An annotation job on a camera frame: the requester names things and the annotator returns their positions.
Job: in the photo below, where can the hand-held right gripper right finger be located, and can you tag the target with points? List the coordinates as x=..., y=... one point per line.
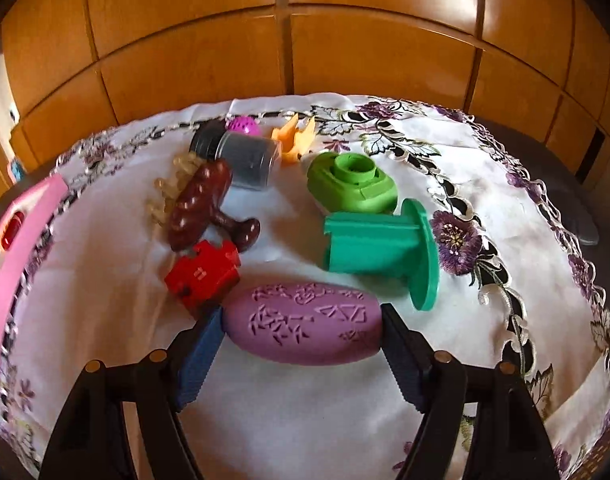
x=400, y=355

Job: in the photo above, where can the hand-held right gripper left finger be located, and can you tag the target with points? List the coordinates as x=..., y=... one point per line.
x=200, y=355

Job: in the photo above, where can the purple embossed oval roller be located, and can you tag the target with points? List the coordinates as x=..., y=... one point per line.
x=305, y=325

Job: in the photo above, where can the green plug-in device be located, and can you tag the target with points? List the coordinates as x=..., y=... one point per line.
x=345, y=190

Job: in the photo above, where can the red toy block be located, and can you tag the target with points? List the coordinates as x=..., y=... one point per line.
x=200, y=275

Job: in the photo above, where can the teal plastic spool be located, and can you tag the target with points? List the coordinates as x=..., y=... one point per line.
x=370, y=245

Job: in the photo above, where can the white floral embroidered tablecloth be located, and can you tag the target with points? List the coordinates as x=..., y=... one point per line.
x=110, y=260

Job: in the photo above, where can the beige translucent hair clip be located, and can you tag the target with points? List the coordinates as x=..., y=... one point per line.
x=185, y=162

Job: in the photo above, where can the clear jar with black lid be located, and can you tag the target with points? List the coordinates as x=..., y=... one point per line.
x=250, y=160

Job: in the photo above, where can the pink box with red button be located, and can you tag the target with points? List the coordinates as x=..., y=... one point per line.
x=15, y=270

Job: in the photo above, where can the orange plastic holder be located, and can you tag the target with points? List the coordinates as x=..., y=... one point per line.
x=290, y=145

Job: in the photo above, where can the magenta perforated plastic cap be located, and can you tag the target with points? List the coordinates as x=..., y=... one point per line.
x=245, y=125

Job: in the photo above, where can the wooden panelled cabinet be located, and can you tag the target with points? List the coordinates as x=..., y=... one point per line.
x=335, y=50

